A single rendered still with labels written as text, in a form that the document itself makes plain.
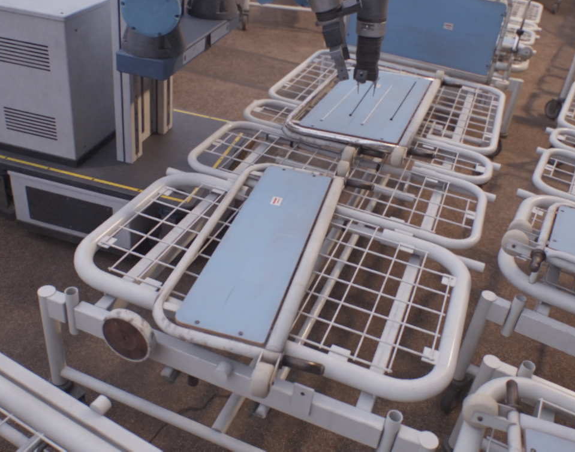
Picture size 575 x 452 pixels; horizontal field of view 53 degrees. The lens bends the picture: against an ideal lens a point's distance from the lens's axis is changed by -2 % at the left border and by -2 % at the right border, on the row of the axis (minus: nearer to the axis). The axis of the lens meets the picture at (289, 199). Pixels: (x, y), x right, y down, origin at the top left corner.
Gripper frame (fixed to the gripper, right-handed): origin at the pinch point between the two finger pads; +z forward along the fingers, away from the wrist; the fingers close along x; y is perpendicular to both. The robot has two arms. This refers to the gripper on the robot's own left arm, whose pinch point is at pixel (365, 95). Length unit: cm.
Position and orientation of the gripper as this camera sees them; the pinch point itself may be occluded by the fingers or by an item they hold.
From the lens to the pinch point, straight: 195.0
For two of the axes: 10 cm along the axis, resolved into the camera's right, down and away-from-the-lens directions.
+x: 9.3, 2.2, -3.0
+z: -0.4, 8.6, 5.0
